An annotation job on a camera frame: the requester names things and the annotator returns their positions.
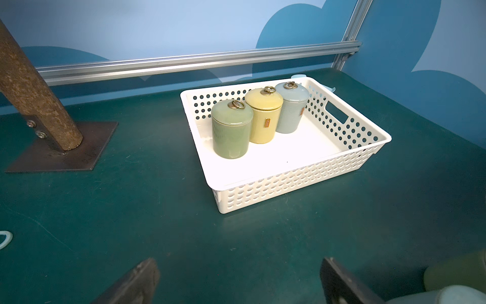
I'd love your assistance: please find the grey-blue tea canister back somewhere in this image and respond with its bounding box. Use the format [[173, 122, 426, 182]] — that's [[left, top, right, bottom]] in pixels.
[[275, 81, 310, 134]]

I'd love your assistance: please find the pale blue tea canister front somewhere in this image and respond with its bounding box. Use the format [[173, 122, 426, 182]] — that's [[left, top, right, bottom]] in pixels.
[[387, 285, 485, 304]]

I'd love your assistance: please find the white perforated plastic basket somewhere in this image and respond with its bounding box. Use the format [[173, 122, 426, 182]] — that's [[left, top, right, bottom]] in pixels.
[[180, 77, 392, 214]]

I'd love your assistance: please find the right aluminium frame post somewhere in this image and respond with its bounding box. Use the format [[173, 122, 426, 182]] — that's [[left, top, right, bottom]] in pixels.
[[332, 0, 373, 71]]

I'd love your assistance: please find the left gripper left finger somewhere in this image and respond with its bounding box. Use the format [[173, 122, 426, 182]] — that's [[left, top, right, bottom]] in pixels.
[[92, 258, 159, 303]]

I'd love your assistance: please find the olive yellow tea canister front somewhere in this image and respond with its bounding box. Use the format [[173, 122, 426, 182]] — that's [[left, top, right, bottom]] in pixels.
[[423, 249, 485, 293]]

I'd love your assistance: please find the yellow tea canister back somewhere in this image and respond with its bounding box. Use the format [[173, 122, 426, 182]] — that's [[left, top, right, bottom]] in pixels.
[[244, 86, 284, 144]]

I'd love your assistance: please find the pink cherry blossom tree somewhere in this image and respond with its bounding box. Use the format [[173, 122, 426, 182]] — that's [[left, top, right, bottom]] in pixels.
[[1, 24, 83, 151]]

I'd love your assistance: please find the back aluminium frame bar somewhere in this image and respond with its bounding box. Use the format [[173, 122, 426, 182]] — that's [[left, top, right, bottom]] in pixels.
[[37, 41, 362, 86]]

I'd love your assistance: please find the green tea canister back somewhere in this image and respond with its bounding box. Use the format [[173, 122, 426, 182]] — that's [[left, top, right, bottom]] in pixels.
[[211, 99, 253, 159]]

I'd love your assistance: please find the teal dustpan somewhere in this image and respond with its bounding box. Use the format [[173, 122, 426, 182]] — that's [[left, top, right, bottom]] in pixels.
[[291, 73, 336, 92]]

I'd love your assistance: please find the dark metal tree base plate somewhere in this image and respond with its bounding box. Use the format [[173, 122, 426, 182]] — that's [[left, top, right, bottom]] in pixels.
[[5, 115, 118, 173]]

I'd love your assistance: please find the teal hand brush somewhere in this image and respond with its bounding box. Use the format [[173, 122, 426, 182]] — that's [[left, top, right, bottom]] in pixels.
[[0, 231, 13, 250]]

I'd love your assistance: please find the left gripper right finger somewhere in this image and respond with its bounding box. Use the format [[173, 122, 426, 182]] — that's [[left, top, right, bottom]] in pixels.
[[320, 257, 385, 304]]

